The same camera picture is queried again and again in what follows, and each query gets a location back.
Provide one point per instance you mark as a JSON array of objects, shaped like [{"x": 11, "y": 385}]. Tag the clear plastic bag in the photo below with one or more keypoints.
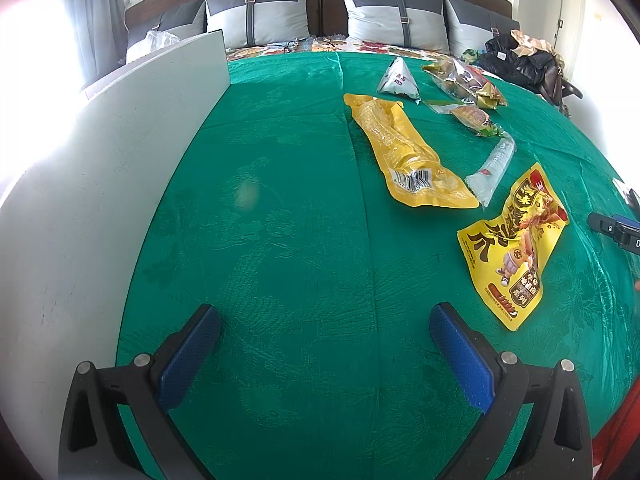
[{"x": 161, "y": 40}]

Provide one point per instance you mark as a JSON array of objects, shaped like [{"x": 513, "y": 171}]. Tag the yellow corn cob packet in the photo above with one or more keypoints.
[{"x": 400, "y": 150}]

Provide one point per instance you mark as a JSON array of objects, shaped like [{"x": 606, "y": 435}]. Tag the dark chair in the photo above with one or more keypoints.
[{"x": 572, "y": 91}]

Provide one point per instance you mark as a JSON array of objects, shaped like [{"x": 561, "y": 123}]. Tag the brown handbag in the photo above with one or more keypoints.
[{"x": 554, "y": 82}]

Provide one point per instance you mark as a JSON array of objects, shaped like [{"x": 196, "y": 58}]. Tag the grey two-tone pillow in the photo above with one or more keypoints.
[
  {"x": 260, "y": 15},
  {"x": 170, "y": 25},
  {"x": 475, "y": 25},
  {"x": 390, "y": 12}
]

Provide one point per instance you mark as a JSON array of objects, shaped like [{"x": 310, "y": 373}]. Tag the white door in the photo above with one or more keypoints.
[{"x": 570, "y": 10}]

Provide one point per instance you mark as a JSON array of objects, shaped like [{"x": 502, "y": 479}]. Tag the yellow and red cartoon packet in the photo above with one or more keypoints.
[{"x": 515, "y": 250}]

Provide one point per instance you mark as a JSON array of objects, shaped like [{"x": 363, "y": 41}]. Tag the beige crumpled cloth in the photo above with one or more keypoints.
[{"x": 530, "y": 42}]

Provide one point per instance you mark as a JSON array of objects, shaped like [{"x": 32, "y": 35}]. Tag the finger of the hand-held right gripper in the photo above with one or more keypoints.
[
  {"x": 604, "y": 223},
  {"x": 629, "y": 220}
]

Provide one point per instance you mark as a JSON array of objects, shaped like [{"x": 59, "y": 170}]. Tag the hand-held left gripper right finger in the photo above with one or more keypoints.
[{"x": 460, "y": 360}]

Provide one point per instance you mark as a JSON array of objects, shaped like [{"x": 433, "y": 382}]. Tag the clear bag of candies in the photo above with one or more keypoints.
[{"x": 465, "y": 82}]

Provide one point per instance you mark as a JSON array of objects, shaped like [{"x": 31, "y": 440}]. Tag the white triangular snack packet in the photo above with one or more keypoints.
[{"x": 397, "y": 80}]

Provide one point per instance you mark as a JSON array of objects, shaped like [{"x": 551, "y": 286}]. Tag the clear tube snack packet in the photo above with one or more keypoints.
[{"x": 492, "y": 167}]

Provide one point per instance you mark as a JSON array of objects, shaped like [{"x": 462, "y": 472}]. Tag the white cardboard box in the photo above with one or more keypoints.
[{"x": 90, "y": 200}]

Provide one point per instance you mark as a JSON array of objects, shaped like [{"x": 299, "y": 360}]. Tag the small green bag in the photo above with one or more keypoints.
[{"x": 471, "y": 55}]

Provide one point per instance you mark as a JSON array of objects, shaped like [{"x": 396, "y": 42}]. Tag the black bag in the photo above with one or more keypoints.
[{"x": 515, "y": 65}]

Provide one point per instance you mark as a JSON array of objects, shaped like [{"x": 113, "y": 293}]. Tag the floral bedsheet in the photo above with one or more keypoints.
[{"x": 360, "y": 47}]

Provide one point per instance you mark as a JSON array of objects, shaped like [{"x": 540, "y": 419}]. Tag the red cloth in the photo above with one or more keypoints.
[{"x": 622, "y": 435}]

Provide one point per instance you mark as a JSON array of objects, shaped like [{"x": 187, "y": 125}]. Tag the small clear packet brown snack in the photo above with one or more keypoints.
[{"x": 470, "y": 117}]

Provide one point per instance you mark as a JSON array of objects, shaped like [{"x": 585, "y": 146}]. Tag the green tablecloth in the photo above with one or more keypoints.
[{"x": 300, "y": 260}]

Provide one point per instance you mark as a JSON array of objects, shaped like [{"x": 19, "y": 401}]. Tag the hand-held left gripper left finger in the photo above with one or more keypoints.
[{"x": 187, "y": 355}]

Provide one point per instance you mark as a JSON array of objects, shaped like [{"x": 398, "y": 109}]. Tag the grey curtain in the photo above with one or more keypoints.
[{"x": 95, "y": 20}]

